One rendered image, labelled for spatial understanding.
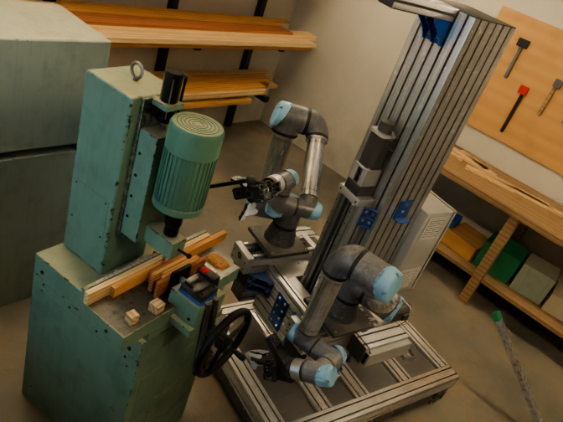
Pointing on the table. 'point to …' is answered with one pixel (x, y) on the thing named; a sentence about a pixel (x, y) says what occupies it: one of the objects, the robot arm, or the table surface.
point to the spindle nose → (172, 226)
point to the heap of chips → (218, 261)
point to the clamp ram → (179, 275)
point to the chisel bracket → (155, 232)
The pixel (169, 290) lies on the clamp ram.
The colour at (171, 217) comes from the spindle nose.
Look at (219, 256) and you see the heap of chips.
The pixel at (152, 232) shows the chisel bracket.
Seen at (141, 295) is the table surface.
